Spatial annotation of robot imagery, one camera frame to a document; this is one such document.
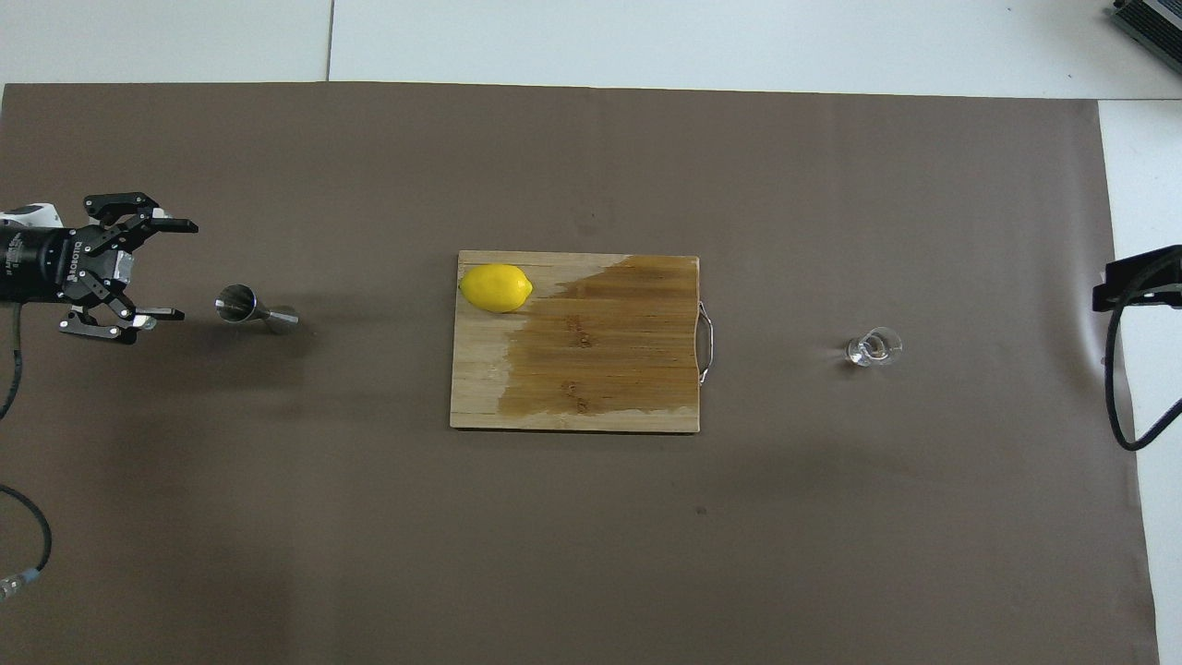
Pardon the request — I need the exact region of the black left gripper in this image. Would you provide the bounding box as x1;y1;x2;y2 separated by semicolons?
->
0;191;199;345

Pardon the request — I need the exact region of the steel double jigger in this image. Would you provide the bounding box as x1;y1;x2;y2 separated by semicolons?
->
215;284;299;334

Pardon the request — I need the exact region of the small clear glass cup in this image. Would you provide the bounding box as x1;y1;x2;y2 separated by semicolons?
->
847;326;903;369

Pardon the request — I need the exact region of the grey ribbed device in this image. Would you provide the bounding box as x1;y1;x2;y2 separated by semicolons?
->
1108;0;1182;49

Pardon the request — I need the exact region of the yellow lemon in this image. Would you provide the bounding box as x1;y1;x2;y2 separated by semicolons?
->
459;263;535;314

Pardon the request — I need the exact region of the wooden cutting board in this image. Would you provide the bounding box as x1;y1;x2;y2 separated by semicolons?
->
450;250;715;433

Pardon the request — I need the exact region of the brown table mat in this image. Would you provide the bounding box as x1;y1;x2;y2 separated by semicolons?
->
0;81;1160;665

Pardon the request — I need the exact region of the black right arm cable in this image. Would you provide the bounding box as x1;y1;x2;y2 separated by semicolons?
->
1104;272;1182;453

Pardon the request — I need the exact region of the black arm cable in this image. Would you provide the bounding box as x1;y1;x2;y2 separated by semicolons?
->
0;300;54;603
1104;272;1182;453

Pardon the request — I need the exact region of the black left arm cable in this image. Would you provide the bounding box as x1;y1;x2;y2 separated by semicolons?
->
0;300;54;603

